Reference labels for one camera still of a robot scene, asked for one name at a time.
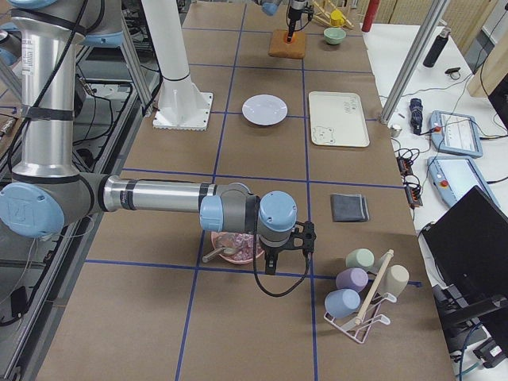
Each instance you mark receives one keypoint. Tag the blue cup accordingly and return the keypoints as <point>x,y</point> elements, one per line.
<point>341,303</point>

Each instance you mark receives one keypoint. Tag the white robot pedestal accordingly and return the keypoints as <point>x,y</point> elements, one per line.
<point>181,105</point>

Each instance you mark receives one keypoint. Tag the cream bear tray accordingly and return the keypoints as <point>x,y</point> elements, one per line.
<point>337,119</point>

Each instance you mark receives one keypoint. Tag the near teach pendant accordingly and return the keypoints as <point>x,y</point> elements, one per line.
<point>453,177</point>

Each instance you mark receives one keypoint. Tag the purple cup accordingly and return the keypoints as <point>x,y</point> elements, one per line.
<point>353,278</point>

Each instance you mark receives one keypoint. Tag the wooden grain serving tray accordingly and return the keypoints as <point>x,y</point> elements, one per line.
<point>279,49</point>

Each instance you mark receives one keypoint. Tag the wooden rack rod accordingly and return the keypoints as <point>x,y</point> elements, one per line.
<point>374,287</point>

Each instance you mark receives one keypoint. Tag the red bottle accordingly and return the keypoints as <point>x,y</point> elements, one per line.
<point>370,15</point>

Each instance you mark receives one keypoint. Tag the green cup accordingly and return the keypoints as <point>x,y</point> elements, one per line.
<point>360,258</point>

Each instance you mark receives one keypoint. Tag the far teach pendant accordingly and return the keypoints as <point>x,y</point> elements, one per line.
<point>456,134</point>

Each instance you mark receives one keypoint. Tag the beige cup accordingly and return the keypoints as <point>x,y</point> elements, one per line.
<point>396,280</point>

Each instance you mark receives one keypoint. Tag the black laptop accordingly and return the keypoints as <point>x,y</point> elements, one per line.
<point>469,246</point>

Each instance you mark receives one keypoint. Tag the wooden mug rack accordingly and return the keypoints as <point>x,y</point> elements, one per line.
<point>323,8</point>

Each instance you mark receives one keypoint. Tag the folded grey cloth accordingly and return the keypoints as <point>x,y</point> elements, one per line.
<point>349,208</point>

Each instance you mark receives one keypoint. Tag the yellow mug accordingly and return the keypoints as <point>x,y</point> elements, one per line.
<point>337,19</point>

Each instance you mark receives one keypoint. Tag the black bottle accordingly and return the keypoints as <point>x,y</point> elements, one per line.
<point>437,48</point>

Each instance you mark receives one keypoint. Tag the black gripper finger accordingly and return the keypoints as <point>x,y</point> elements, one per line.
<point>291,25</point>
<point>270,263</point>

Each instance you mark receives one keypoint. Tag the aluminium frame post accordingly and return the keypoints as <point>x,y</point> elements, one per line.
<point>434,15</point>

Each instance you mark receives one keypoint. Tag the light green bowl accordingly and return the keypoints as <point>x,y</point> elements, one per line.
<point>334,35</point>

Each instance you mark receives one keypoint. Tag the white round plate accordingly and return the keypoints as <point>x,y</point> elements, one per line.
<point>264,109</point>

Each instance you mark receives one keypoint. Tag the folded dark umbrella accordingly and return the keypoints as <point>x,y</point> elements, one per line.
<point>416,115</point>

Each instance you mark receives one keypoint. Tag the pink bowl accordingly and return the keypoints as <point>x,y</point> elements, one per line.
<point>232,256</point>

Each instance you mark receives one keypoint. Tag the orange fruit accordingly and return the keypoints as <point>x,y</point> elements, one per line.
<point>287,39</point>

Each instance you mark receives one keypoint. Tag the clear ice cubes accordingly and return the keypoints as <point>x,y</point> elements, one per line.
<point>242,242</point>

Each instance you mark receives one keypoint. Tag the white wire cup rack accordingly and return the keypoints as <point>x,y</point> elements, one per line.
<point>373,317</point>

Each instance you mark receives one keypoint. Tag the metal scoop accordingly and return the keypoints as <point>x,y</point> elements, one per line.
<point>223,245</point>

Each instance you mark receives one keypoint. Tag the teach pendant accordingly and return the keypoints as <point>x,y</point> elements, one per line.
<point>453,177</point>
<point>456,134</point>

